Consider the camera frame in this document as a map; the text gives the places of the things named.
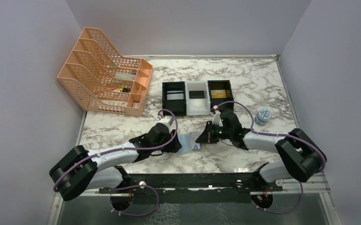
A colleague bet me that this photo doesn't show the silver VIP card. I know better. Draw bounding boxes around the silver VIP card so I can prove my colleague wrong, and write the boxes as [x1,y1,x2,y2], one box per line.
[166,91,184,100]
[182,131,203,152]

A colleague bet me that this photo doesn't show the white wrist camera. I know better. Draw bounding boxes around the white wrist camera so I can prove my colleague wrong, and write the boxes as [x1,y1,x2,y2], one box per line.
[210,105,221,126]
[158,116,175,129]

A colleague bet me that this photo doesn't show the blue white round tin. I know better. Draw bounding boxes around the blue white round tin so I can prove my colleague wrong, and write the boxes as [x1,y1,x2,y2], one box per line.
[254,108,272,126]

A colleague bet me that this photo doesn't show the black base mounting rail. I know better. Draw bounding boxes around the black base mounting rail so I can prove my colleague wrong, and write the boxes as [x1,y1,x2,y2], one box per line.
[99,172,283,204]

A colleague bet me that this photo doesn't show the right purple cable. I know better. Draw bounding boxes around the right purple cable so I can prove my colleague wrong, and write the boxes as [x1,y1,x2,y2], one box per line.
[211,101,327,215]

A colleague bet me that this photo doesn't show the peach plastic file organizer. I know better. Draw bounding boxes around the peach plastic file organizer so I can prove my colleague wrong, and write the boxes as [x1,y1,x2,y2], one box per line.
[57,27,154,117]

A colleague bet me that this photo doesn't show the black card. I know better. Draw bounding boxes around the black card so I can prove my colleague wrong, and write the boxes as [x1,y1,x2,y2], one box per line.
[189,90,205,99]

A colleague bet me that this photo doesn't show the white middle tray bin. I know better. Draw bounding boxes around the white middle tray bin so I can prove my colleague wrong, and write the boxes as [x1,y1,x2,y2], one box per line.
[185,81,210,116]

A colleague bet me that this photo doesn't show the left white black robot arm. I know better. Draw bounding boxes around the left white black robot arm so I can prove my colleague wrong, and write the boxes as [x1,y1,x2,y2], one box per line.
[49,123,182,201]

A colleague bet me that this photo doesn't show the purple cable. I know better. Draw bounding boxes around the purple cable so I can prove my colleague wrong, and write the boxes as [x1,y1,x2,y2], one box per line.
[211,101,327,215]
[53,108,178,193]

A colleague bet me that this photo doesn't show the gold card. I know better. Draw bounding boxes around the gold card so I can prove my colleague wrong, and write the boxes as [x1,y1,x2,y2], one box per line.
[211,90,227,98]

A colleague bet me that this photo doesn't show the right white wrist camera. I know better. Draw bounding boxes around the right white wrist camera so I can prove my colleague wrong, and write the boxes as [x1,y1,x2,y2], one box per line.
[210,105,221,126]

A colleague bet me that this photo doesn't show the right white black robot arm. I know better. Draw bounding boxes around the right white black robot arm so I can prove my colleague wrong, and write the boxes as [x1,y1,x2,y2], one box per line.
[196,110,327,191]

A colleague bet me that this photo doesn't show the black left tray bin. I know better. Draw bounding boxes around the black left tray bin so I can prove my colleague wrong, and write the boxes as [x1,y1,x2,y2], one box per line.
[162,82,186,116]

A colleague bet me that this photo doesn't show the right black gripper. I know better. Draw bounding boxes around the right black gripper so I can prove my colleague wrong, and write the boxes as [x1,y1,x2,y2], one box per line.
[196,120,232,143]

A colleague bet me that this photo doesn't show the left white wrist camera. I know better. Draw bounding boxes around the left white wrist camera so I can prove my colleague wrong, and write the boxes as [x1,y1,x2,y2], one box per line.
[158,116,175,129]

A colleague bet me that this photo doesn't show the items in organizer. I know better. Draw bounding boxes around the items in organizer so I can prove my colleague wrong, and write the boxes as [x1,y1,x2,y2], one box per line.
[100,65,137,102]

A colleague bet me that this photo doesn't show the black tray bin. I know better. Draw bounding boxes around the black tray bin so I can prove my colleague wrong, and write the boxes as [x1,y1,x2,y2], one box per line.
[162,82,186,116]
[207,80,234,108]

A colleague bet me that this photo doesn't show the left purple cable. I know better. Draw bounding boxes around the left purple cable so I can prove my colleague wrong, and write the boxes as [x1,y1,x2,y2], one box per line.
[53,108,178,193]

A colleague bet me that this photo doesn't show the black right tray bin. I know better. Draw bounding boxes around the black right tray bin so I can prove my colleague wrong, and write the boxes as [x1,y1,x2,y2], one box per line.
[207,80,234,108]

